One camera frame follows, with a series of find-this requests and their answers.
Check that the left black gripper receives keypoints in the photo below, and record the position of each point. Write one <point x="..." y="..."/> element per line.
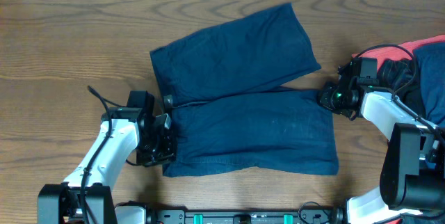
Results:
<point x="168" y="154"/>

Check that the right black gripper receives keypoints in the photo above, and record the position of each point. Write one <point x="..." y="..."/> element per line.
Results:
<point x="324" y="99"/>

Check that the navy blue shorts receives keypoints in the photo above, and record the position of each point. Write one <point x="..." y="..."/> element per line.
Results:
<point x="231" y="108"/>

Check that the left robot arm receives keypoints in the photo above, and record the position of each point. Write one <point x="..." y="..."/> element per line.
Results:
<point x="85" y="195"/>

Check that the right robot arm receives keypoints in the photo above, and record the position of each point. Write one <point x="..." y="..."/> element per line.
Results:
<point x="412" y="177"/>

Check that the black patterned garment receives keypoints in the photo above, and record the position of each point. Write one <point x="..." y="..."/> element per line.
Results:
<point x="394" y="75"/>

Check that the red cloth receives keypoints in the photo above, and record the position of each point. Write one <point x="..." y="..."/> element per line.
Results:
<point x="396" y="53"/>

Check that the blue garment in pile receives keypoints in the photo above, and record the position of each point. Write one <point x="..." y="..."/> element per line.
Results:
<point x="431" y="65"/>

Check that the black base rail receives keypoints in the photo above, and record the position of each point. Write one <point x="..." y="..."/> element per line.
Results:
<point x="236" y="217"/>

